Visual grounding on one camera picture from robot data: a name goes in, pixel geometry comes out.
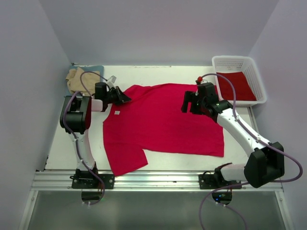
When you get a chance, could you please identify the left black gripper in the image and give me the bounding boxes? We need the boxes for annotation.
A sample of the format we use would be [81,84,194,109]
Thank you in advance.
[104,86,131,105]

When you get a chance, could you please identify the bright red t shirt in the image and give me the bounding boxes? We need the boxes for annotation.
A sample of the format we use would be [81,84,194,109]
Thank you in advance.
[103,83,224,176]

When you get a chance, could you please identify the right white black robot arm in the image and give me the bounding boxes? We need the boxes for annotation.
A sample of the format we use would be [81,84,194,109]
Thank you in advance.
[181,83,284,188]

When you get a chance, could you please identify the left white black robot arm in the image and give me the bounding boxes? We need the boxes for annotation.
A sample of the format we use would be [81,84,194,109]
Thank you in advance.
[59,82,131,189]

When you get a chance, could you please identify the blue folded shirt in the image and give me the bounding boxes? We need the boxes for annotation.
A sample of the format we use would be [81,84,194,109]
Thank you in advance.
[67,66,104,95]

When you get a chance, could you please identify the beige crumpled shirt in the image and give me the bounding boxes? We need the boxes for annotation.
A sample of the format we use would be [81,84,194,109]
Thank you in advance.
[66,67,100,96]

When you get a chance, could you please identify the dark red folded shirt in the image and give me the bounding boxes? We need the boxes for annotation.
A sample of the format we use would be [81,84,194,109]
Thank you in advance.
[217,72,257,101]

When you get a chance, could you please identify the white plastic basket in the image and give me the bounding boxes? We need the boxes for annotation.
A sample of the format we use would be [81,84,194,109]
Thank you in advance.
[212,56,267,107]

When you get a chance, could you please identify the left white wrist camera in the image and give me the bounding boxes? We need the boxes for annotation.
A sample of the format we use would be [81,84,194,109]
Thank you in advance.
[106,75,117,90]

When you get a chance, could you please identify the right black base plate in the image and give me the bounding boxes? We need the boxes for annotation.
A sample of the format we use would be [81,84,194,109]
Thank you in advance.
[198,173,242,189]

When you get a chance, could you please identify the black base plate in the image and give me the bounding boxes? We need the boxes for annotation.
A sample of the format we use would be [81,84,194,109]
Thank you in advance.
[198,173,242,189]
[70,174,115,189]

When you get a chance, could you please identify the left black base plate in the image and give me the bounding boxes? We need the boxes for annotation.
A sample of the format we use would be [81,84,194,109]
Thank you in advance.
[70,174,115,189]

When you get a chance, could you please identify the aluminium mounting rail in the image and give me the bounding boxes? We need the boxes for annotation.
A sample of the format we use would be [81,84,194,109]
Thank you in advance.
[31,170,281,191]

